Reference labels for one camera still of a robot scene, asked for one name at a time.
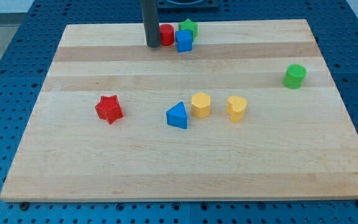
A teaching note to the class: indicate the red star block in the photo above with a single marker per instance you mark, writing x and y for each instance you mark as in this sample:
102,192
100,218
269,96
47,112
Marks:
109,109

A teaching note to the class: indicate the green star block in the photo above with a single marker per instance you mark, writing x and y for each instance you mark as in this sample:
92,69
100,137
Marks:
190,25

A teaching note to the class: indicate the blue triangle block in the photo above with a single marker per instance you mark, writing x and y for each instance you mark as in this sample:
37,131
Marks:
177,116

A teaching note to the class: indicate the yellow hexagon block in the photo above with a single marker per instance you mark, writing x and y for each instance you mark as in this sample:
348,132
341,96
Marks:
200,105

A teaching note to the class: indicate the yellow heart block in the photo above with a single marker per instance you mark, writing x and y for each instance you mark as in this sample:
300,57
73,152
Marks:
236,108

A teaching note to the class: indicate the light wooden board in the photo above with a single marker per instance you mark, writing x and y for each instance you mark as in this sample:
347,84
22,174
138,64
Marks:
292,144

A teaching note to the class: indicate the blue cube block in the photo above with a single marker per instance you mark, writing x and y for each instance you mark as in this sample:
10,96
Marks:
184,40

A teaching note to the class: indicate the red cylinder block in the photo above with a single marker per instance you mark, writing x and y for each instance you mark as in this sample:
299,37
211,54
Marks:
167,34

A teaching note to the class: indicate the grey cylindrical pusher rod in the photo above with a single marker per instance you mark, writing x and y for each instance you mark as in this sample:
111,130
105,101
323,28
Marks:
151,22

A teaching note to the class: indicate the green cylinder block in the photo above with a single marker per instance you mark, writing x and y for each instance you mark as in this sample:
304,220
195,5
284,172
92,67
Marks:
294,76

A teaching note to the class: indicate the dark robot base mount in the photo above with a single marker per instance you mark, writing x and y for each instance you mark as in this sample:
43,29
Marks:
188,4

